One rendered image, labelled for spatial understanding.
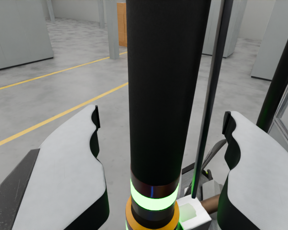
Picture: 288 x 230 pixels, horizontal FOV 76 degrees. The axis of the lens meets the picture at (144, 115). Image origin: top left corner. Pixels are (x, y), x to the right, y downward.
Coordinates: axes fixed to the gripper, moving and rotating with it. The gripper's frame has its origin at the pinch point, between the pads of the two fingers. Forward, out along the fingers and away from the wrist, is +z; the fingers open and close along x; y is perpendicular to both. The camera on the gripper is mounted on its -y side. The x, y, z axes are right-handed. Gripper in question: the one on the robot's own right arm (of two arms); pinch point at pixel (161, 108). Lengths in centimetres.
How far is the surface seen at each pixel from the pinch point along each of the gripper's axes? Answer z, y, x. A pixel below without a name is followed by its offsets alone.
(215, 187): 33, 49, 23
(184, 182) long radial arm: 39, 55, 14
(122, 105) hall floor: 295, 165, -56
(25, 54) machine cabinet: 521, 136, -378
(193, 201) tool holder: 0.9, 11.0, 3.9
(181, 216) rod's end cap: -0.8, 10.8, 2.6
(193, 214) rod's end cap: -0.5, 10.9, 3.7
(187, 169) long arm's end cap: 45, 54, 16
